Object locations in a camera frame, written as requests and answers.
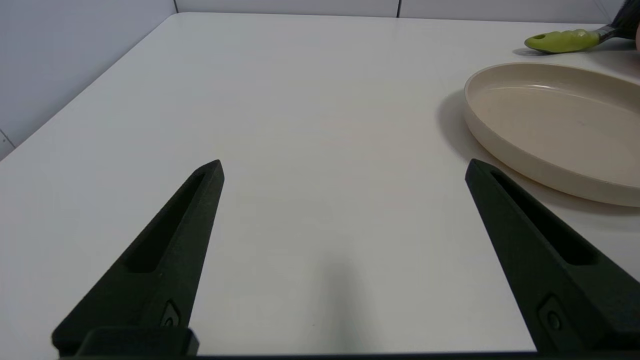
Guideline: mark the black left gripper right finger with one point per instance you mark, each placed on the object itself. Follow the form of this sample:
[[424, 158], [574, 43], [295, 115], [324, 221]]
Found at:
[[545, 260]]

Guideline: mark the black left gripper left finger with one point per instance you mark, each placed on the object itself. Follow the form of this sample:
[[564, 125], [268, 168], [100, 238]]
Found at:
[[160, 260]]

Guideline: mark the green grey bristle brush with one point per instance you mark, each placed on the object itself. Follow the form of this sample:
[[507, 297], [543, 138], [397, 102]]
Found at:
[[560, 41]]

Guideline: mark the beige round plate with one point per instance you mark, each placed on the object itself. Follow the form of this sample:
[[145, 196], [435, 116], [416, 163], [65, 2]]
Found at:
[[550, 125]]

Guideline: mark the pink bowl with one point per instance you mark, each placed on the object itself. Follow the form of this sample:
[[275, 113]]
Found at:
[[638, 39]]

